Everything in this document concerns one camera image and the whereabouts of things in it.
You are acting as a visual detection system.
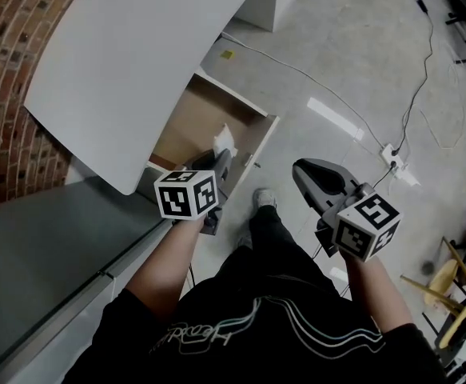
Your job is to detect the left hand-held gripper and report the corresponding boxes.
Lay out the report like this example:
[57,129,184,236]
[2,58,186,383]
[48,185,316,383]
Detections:
[153,147,234,236]

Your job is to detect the white desk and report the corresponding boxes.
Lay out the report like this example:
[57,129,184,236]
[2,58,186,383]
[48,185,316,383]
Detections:
[23,0,281,197]

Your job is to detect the person's black trousers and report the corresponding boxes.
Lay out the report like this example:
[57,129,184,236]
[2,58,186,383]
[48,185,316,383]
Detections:
[238,204,321,270]

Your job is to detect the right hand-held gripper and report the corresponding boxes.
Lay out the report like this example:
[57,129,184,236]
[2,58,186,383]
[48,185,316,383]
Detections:
[291,158,402,264]

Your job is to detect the person's left forearm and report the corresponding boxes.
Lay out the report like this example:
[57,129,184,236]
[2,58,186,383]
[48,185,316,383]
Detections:
[125,214,206,324]

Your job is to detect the wooden drawer with white front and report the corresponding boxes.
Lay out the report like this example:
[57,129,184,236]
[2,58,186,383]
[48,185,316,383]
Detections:
[147,71,281,212]

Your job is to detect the black power cable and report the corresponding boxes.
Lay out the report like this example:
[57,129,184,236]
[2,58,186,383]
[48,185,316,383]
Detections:
[392,0,436,154]

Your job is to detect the wooden chair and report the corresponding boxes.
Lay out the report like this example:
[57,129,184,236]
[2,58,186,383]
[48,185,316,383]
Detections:
[399,236,466,354]

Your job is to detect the white paper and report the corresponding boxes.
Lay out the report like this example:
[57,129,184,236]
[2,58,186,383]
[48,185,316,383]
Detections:
[211,122,238,156]

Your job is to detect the thin white looped cable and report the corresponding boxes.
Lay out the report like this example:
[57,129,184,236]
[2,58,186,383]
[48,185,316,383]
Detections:
[419,40,466,150]

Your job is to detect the person's right forearm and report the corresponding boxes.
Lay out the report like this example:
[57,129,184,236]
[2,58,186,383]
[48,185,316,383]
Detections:
[341,250,414,338]

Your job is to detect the white floor cable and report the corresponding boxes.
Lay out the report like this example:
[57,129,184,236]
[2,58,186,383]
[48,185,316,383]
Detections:
[219,31,387,150]

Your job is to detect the white power strip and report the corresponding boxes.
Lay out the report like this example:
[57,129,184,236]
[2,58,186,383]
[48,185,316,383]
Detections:
[379,142,406,168]

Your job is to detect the person's grey shoe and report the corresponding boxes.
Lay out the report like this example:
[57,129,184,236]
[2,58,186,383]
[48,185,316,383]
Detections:
[252,187,278,210]

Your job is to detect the person's black printed shirt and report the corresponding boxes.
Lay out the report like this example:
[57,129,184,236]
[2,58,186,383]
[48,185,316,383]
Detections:
[62,246,450,384]

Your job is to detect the white paper scrap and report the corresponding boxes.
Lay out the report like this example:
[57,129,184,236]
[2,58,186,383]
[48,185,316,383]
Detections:
[391,165,423,188]

